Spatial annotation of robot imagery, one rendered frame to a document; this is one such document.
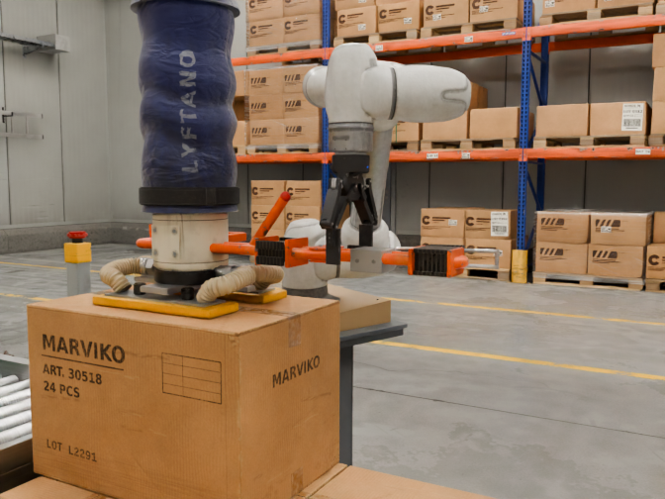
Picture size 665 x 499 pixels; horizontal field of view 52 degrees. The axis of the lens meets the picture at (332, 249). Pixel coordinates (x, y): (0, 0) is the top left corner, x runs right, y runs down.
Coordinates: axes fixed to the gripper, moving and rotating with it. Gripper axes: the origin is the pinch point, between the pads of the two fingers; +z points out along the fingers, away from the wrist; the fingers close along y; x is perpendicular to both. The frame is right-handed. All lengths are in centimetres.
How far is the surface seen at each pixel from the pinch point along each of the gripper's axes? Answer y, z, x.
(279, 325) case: 7.5, 14.3, -12.2
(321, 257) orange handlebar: 3.4, 0.5, -4.8
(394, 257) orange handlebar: 3.2, -0.5, 11.3
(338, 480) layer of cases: -10, 53, -8
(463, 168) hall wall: -838, -31, -273
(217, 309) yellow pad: 12.7, 11.4, -24.1
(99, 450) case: 22, 43, -50
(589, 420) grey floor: -242, 108, 8
